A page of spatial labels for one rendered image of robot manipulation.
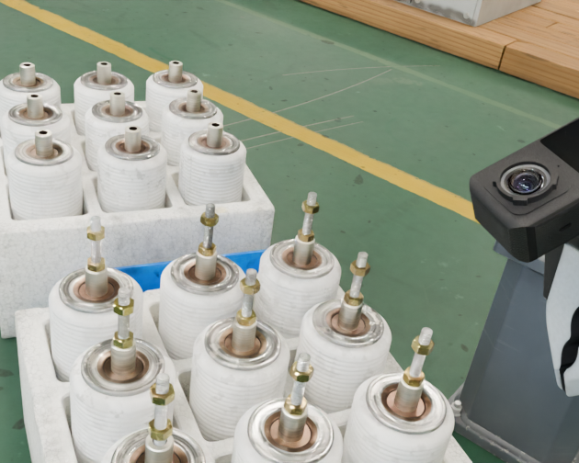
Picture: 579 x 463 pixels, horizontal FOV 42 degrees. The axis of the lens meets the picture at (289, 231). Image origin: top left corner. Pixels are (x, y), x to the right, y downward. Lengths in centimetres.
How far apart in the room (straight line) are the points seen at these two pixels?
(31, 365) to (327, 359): 31
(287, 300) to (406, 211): 70
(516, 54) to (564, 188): 205
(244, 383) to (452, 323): 60
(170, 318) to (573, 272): 50
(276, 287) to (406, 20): 178
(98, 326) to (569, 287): 48
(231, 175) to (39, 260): 29
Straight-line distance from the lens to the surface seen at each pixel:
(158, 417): 60
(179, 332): 83
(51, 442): 76
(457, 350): 121
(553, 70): 236
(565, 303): 46
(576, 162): 37
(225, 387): 73
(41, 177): 103
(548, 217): 35
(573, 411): 100
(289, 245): 89
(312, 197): 83
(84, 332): 79
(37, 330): 88
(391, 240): 142
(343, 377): 78
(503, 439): 107
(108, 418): 70
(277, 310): 87
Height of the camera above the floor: 75
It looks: 33 degrees down
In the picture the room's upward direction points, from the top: 9 degrees clockwise
